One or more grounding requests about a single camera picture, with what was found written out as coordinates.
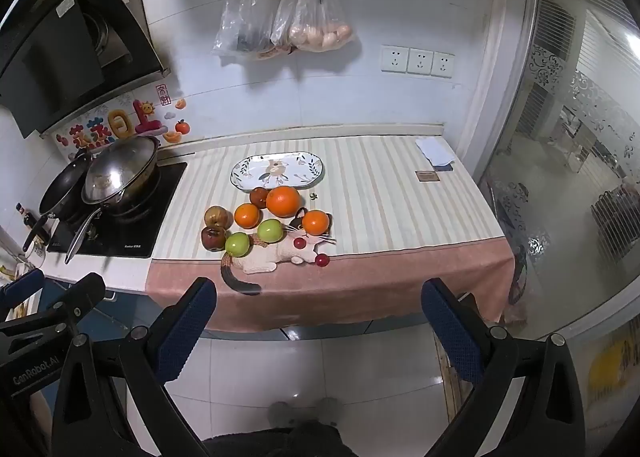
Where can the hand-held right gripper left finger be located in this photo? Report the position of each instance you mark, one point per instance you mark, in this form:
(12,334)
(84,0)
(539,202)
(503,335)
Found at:
(187,322)

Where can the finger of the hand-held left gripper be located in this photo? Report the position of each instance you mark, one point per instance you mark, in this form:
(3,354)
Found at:
(17,288)
(80,294)

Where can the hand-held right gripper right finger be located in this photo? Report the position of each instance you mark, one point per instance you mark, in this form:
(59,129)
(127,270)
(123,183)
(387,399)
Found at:
(450,332)

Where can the dark red apple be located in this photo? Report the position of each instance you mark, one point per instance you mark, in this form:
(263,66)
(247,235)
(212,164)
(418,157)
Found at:
(212,238)
(259,197)

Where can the green apple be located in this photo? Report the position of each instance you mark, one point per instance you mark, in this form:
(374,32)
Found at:
(269,230)
(237,244)

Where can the cherry tomato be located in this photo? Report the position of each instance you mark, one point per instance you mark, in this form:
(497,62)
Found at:
(321,261)
(300,242)

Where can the large orange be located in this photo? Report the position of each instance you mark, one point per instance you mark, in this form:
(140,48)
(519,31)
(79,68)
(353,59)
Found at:
(283,201)

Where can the oval patterned ceramic plate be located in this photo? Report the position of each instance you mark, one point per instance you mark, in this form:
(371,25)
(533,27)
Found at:
(277,172)

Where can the white cup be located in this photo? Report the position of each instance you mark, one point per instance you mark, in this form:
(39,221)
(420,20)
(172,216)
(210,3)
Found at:
(35,252)

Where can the dark sauce bottle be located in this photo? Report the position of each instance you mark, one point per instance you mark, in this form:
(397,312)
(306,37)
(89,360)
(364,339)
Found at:
(27,221)

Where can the black induction cooktop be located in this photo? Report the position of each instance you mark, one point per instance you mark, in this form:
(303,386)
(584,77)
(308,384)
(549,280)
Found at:
(150,232)

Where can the black frying pan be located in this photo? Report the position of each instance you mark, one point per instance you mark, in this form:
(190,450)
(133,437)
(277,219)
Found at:
(62,189)

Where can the steel wok with lid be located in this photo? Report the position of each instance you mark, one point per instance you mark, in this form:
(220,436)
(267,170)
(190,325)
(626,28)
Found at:
(137,199)

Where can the striped cat-print table cloth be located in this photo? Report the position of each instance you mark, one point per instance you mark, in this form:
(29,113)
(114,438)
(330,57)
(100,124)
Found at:
(400,217)

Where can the grey slipper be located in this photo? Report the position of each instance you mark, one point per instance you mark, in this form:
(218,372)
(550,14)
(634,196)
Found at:
(280,413)
(330,409)

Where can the steel wok lid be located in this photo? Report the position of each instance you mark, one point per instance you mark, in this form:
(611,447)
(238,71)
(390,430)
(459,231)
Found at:
(120,169)

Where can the person's dark fleece clothing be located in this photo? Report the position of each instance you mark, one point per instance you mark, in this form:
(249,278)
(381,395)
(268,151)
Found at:
(280,443)

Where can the brown square coaster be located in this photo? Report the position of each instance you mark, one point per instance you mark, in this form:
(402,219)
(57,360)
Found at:
(427,176)

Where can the yellow round object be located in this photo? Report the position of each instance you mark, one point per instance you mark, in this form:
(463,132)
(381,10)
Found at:
(607,372)

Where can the dark blue flat object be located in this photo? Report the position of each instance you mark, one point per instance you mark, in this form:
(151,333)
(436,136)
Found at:
(445,167)

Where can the white folded cloth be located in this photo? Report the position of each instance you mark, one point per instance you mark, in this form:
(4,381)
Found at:
(435,149)

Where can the frosted glass sliding door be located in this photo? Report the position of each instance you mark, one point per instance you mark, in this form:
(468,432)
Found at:
(575,137)

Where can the black range hood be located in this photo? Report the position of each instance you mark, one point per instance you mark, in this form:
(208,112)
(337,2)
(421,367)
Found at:
(50,52)

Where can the clear plastic bag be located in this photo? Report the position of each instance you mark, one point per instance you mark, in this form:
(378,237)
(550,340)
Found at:
(245,12)

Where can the plastic bag of eggs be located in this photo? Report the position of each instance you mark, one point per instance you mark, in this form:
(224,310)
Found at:
(320,19)

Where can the colourful wall stickers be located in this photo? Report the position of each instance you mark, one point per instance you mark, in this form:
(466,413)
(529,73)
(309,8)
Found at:
(122,124)

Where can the white wall socket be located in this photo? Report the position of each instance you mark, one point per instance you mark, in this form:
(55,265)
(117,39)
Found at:
(394,58)
(420,61)
(443,64)

